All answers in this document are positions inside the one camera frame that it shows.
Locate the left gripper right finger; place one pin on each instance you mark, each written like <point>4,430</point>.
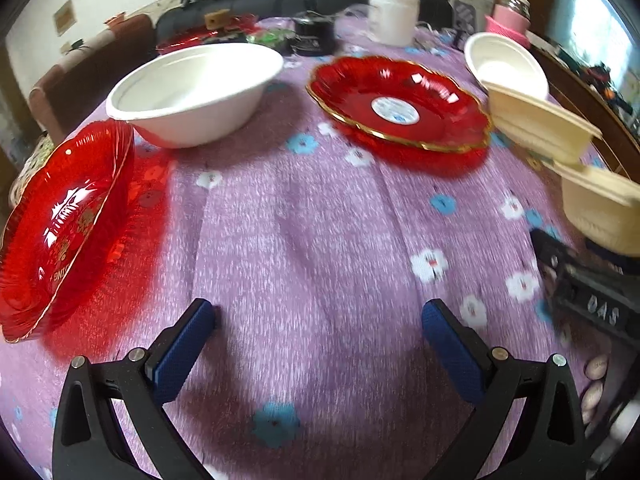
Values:
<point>549,441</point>

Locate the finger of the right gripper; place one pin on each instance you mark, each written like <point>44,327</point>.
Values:
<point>564,282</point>

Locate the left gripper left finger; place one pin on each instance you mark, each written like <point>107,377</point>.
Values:
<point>88,441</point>

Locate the cream plastic bowl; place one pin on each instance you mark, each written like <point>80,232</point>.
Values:
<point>603,206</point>
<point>540,126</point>

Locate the small red gold-rimmed plate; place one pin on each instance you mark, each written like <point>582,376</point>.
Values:
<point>402,102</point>

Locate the large red scalloped plate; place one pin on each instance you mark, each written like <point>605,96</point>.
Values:
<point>57,240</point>

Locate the large white paper bowl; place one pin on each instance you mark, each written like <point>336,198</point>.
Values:
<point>196,95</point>

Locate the purple floral tablecloth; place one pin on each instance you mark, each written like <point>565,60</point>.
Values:
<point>320,256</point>

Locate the pink sleeved glass bottle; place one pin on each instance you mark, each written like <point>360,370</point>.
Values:
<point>510,18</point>

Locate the white plastic jar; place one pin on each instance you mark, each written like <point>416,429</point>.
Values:
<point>392,22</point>

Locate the black cylindrical device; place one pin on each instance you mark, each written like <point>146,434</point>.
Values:
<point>314,35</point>

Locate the black leather sofa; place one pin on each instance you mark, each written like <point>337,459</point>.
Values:
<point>178,21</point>

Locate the brown armchair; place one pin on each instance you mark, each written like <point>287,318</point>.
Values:
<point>74,87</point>

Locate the red bowl far end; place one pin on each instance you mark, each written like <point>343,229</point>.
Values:
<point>236,31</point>

